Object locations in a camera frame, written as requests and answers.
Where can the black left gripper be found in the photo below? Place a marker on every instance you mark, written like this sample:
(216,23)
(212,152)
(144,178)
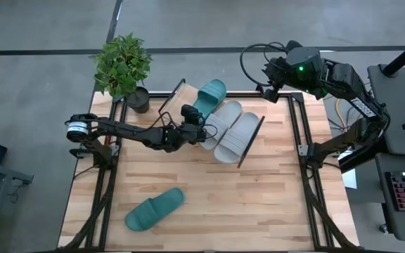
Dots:
(192,130)

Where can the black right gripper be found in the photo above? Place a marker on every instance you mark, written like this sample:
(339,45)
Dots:
(276,72)

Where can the grey rubber slide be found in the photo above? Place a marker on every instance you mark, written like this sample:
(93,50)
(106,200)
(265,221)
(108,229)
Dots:
(234,140)
(223,119)

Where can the green rubber slide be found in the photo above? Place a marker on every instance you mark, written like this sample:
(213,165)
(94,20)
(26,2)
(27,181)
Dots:
(153,211)
(211,93)

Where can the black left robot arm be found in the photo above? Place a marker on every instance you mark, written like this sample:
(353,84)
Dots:
(132,133)

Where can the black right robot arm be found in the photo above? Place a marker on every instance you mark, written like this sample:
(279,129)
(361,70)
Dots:
(350,84)

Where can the green potted plant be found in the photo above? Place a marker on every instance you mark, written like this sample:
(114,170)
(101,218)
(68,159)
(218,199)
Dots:
(121,63)

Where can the white paper sheet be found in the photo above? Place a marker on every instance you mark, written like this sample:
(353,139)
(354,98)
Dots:
(349,179)

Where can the grey desk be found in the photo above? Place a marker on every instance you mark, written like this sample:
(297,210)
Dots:
(403,98)
(399,225)

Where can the black pole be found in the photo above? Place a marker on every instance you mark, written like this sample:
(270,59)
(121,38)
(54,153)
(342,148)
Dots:
(404,56)

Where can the black aluminium table frame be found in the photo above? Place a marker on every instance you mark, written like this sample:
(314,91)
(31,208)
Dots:
(241,94)

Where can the wooden shelf with black frame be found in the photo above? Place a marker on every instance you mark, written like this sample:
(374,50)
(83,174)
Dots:
(183,96)

